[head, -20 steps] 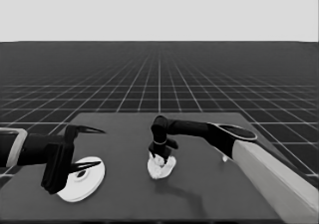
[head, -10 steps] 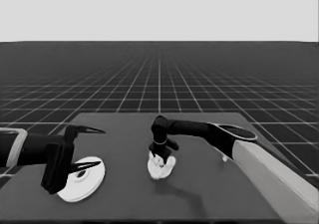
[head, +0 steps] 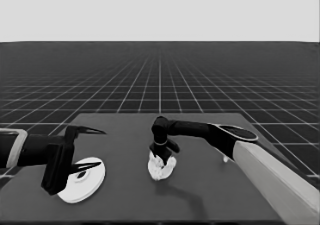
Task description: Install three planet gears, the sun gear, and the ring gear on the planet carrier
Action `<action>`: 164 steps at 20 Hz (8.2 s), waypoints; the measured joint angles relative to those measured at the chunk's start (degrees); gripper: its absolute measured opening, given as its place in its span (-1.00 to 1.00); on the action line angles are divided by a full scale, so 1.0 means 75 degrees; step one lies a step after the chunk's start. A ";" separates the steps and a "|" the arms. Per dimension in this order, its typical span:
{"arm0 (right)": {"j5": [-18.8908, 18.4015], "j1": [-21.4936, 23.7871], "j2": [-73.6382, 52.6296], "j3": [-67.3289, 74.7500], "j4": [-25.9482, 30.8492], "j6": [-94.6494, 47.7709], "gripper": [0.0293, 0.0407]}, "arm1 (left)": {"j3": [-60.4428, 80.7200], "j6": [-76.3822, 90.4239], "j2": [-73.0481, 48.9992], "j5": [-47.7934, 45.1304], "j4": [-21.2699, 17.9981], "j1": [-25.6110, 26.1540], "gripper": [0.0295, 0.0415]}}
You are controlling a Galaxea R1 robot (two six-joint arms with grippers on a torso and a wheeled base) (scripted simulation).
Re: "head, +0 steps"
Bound large thick white disc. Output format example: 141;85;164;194
57;156;107;204

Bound white round carrier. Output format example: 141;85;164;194
147;151;178;181

